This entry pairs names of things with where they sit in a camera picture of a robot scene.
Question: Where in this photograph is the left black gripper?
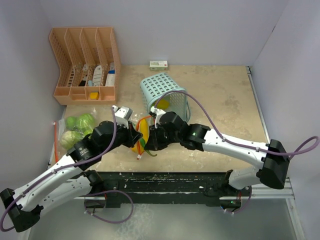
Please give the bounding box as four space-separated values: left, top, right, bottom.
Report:
100 119 143 155

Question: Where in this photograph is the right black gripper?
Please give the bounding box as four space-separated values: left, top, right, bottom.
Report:
145 122 182 151

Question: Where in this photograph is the white patterned packet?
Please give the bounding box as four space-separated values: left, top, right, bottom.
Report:
92 65 103 87

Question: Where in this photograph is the clear orange-zip bag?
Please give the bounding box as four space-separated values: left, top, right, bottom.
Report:
52 105 98 164
127 112 153 161

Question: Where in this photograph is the green cabbage toy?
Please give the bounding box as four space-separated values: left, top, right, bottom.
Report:
75 113 96 133

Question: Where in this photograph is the green chili pepper toy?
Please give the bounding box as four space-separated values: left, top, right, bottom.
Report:
139 138 158 157

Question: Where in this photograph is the white blue packet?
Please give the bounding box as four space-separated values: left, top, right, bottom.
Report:
104 62 116 87

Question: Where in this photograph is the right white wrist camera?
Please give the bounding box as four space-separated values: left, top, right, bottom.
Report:
149 106 166 128

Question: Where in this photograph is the yellow star fruit toy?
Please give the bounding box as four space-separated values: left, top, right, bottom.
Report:
157 99 170 110

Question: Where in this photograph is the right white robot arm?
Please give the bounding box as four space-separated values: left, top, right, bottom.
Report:
145 108 290 196

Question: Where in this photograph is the small green white box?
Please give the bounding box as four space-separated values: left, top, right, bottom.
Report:
149 60 168 71

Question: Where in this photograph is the light blue plastic basket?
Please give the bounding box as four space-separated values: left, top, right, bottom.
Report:
139 72 191 122

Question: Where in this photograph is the yellow block in organizer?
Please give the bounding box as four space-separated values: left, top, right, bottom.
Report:
89 92 99 100

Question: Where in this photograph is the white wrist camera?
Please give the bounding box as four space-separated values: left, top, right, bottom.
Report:
149 106 166 128
112 105 133 129

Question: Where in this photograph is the black white item in organizer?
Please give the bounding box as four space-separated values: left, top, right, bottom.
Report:
78 64 88 87

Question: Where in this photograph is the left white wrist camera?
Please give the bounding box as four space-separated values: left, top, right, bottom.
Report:
112 105 133 129

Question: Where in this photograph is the orange plastic file organizer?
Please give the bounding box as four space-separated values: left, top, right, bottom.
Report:
49 27 122 106

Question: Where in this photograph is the black aluminium base frame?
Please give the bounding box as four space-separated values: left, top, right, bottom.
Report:
59 170 293 209

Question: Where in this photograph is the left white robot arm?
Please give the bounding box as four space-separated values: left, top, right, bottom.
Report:
0 121 143 233

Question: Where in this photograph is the yellow banana toy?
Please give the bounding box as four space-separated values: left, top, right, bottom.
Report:
131 117 149 155

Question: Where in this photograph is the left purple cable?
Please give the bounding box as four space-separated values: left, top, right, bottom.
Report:
0 106 118 231

